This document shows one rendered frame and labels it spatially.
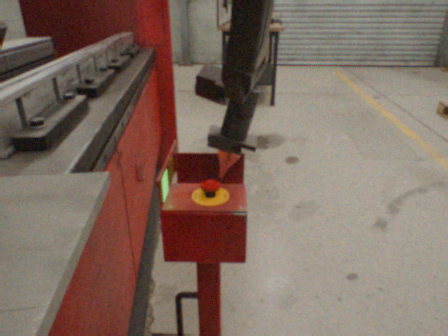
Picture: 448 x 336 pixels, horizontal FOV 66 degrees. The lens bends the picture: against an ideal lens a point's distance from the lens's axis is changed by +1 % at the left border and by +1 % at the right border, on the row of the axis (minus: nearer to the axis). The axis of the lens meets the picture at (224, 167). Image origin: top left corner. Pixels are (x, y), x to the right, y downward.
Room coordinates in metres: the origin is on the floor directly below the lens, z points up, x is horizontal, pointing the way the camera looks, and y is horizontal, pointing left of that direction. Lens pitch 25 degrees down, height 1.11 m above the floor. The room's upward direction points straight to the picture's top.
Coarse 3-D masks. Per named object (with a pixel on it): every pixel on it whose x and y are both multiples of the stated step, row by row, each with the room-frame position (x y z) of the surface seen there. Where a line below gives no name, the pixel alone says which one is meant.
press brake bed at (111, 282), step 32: (128, 128) 1.03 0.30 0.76; (160, 128) 2.20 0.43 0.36; (96, 160) 0.66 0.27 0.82; (128, 160) 0.96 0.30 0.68; (128, 192) 0.90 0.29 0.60; (96, 224) 0.56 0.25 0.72; (128, 224) 0.84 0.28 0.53; (96, 256) 0.53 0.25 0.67; (128, 256) 0.78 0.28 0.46; (96, 288) 0.50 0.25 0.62; (128, 288) 0.73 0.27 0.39; (64, 320) 0.35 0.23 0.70; (96, 320) 0.46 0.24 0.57; (128, 320) 0.68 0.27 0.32
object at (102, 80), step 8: (96, 72) 1.20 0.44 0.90; (104, 72) 1.20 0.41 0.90; (112, 72) 1.21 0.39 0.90; (96, 80) 1.06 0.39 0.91; (104, 80) 1.08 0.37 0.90; (80, 88) 0.96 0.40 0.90; (88, 88) 0.96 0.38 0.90; (96, 88) 0.97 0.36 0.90; (104, 88) 1.06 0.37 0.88; (88, 96) 0.96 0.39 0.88; (96, 96) 0.97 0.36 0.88
